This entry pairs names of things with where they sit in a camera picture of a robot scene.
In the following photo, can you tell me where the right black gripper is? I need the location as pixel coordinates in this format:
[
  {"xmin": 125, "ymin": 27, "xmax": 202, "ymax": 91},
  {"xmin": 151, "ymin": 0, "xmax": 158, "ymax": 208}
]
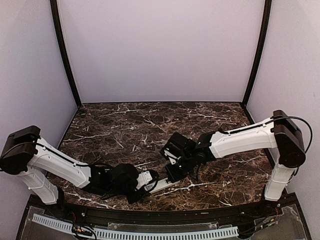
[{"xmin": 164, "ymin": 152, "xmax": 196, "ymax": 183}]

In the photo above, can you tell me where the white remote control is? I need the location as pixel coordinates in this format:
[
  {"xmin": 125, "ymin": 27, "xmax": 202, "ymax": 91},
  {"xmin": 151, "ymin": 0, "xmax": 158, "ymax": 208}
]
[{"xmin": 144, "ymin": 178, "xmax": 180, "ymax": 194}]

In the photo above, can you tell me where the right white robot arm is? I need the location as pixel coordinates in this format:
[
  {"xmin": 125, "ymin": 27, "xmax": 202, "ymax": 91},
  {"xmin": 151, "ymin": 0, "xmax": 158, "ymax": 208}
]
[{"xmin": 160, "ymin": 110, "xmax": 310, "ymax": 217}]

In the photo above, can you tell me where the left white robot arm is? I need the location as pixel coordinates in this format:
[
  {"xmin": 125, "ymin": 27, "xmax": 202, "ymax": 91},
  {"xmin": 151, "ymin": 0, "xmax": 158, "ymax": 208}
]
[{"xmin": 0, "ymin": 125, "xmax": 156, "ymax": 218}]

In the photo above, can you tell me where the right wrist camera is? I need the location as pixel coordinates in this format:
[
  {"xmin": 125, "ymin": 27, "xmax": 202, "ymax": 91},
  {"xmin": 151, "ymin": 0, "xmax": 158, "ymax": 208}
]
[{"xmin": 166, "ymin": 154, "xmax": 180, "ymax": 165}]

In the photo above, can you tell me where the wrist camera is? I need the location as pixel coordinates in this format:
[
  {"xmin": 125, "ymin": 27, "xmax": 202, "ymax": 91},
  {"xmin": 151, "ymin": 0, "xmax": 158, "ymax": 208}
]
[
  {"xmin": 135, "ymin": 169, "xmax": 160, "ymax": 193},
  {"xmin": 166, "ymin": 154, "xmax": 180, "ymax": 165}
]

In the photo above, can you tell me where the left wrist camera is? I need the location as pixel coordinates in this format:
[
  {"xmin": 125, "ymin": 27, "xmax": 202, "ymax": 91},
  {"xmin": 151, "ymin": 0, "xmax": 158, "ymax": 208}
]
[{"xmin": 135, "ymin": 169, "xmax": 160, "ymax": 193}]

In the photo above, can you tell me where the black front rail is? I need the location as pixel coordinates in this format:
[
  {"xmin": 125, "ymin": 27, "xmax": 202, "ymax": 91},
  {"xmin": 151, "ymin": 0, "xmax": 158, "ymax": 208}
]
[{"xmin": 46, "ymin": 201, "xmax": 281, "ymax": 226}]

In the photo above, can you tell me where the white cable duct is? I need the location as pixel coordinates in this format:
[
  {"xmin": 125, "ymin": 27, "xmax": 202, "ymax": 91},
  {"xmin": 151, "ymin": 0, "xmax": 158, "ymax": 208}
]
[{"xmin": 31, "ymin": 213, "xmax": 239, "ymax": 240}]

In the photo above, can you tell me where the right black frame post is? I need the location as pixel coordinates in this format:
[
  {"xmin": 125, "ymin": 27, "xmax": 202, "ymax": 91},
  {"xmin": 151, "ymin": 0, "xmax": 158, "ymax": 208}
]
[{"xmin": 241, "ymin": 0, "xmax": 272, "ymax": 108}]

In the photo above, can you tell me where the black frame post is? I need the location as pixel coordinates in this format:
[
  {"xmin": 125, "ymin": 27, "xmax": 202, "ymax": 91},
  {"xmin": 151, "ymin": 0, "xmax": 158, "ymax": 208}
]
[
  {"xmin": 241, "ymin": 0, "xmax": 272, "ymax": 108},
  {"xmin": 49, "ymin": 0, "xmax": 82, "ymax": 108}
]

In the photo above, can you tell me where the left black frame post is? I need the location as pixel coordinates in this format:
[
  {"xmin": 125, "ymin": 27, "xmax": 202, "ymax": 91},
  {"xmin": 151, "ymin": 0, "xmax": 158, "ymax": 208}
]
[{"xmin": 49, "ymin": 0, "xmax": 82, "ymax": 108}]

